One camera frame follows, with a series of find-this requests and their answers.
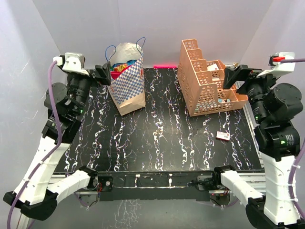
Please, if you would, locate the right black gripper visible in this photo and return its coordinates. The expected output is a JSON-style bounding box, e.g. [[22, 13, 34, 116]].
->
[[223, 64, 279, 123]]

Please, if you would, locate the blue checkered paper bag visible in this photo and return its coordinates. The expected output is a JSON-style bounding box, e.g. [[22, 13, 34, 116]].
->
[[105, 37, 146, 116]]

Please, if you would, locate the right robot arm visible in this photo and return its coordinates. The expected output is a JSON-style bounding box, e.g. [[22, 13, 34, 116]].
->
[[212, 63, 305, 229]]

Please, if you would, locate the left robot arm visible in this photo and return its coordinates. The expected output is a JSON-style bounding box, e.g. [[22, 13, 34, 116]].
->
[[3, 62, 111, 221]]

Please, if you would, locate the colourful candy packet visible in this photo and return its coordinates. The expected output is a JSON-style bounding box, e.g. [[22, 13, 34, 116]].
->
[[112, 63, 129, 72]]

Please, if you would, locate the orange plastic file organizer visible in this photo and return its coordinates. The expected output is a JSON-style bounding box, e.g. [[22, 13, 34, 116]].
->
[[177, 39, 248, 116]]

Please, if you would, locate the pink tape strip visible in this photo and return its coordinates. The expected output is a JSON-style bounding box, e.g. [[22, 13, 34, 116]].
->
[[153, 64, 177, 69]]

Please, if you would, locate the small red white box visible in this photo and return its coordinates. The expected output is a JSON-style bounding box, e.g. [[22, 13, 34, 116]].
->
[[216, 131, 230, 141]]

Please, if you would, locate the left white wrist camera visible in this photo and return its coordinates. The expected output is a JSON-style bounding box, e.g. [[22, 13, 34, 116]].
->
[[53, 52, 89, 76]]

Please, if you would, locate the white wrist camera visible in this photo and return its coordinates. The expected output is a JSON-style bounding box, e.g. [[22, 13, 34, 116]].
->
[[53, 52, 89, 76], [256, 52, 295, 80]]

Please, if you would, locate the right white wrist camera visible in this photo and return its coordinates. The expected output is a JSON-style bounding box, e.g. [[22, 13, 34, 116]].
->
[[256, 52, 295, 80]]

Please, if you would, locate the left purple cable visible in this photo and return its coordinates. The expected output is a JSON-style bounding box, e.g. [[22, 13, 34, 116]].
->
[[6, 60, 63, 229]]

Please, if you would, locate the aluminium base frame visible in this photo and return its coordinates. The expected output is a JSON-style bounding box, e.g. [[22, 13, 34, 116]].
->
[[51, 64, 267, 210]]

